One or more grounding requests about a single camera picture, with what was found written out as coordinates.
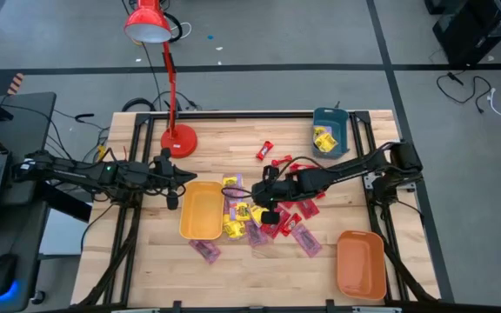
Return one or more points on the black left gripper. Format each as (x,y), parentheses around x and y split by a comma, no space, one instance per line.
(165,176)

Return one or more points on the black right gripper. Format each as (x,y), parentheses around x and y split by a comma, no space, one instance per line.
(278,191)

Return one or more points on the red candy pack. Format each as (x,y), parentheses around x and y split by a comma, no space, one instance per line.
(287,204)
(274,230)
(308,208)

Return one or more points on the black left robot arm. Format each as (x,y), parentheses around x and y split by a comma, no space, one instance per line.
(81,171)

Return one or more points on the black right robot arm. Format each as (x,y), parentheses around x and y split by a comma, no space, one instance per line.
(350,167)

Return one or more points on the red desk lamp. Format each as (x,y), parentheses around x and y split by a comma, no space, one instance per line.
(178,141)

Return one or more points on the yellow plastic bin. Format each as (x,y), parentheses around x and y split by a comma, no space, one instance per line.
(202,211)

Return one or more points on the teal plastic bin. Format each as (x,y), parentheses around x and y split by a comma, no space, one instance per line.
(337,119)

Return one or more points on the orange plastic bin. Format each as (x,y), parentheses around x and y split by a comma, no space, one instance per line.
(361,265)

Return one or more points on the white flat panel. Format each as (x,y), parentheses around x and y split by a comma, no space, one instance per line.
(63,235)

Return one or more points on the black side desk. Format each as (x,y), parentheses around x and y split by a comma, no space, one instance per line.
(28,130)

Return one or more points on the black computer mouse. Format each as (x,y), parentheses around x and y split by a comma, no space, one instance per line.
(2,271)

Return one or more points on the black computer case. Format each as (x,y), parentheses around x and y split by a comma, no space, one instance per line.
(472,35)

